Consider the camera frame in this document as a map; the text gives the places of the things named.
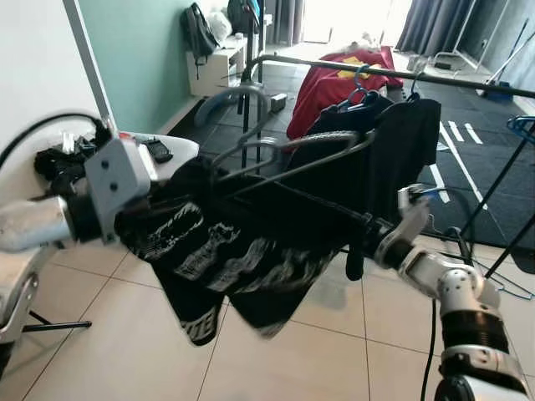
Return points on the black stool metal legs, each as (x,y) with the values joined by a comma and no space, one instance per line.
(58,324)

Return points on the grey curtain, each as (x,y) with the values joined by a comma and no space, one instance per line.
(443,25)
(288,21)

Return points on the black garment white print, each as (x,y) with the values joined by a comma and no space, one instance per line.
(251,242)

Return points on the grey clothes hanger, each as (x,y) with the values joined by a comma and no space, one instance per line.
(234,89)

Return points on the white shelf unit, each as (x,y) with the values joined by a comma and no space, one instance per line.
(213,75)

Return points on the navy hanging garment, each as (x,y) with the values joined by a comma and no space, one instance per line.
(368,117)

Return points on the black bag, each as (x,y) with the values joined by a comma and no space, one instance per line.
(242,15)

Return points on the black remote control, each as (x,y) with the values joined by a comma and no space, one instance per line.
(157,150)

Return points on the white chair orange legs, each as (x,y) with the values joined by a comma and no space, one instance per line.
(180,154)

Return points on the red garment yellow print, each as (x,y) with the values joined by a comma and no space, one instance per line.
(322,88)

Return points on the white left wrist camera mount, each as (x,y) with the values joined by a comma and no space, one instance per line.
(113,180)

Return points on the blue plastic hanger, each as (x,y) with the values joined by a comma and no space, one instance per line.
(520,127)
(365,93)

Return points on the black hanging shirt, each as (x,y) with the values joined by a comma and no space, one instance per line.
(410,150)

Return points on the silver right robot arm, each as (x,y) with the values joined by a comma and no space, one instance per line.
(456,292)

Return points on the black backpack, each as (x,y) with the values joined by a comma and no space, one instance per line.
(199,29)

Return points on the black metal clothes rack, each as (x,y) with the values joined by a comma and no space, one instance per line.
(435,77)

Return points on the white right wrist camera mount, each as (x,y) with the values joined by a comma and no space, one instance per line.
(414,221)

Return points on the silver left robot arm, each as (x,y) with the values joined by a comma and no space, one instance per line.
(33,225)

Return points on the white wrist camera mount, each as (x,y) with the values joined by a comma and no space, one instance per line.
(414,221)
(113,180)

